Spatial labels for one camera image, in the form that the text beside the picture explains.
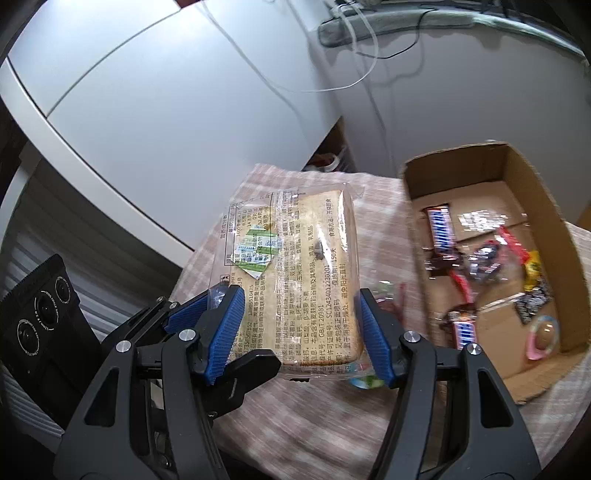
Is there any green lid jelly cup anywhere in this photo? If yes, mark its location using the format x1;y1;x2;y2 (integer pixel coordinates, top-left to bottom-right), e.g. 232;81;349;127
349;365;385;390

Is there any chocolate egg pink cup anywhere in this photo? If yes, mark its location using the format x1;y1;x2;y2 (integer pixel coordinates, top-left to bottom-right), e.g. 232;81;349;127
526;315;560;362

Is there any black white snack packet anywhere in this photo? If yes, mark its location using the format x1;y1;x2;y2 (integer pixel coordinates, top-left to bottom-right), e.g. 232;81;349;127
515;279;552;325

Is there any packaged sliced bread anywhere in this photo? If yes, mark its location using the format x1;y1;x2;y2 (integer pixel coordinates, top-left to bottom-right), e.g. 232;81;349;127
211;183;369;378

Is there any yellow candy packet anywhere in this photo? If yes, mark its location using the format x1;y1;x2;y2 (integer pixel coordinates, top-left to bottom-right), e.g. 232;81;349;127
523;250;542;292

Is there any Snickers bar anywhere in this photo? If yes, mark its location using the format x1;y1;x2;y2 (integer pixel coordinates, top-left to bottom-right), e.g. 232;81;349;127
443;309;478;350
422;203;462;276

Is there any red dates clear bag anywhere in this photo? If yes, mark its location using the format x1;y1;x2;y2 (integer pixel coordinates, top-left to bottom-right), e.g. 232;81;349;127
372;280;407;324

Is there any cardboard box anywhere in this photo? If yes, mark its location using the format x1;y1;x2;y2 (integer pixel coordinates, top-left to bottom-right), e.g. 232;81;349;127
403;142;590;404

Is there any black cable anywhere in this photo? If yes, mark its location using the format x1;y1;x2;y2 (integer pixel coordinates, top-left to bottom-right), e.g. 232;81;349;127
355;6;442;60

